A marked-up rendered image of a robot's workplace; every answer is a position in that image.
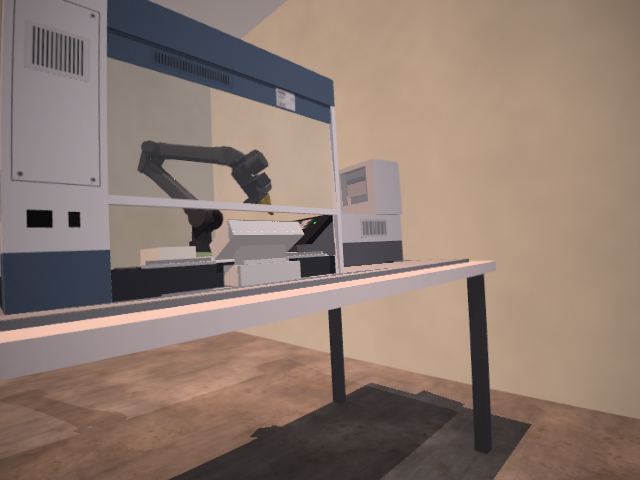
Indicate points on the white thermal cycler with black keypad panel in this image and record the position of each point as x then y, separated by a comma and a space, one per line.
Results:
367, 236

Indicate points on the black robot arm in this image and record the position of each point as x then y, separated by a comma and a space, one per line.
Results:
201, 220

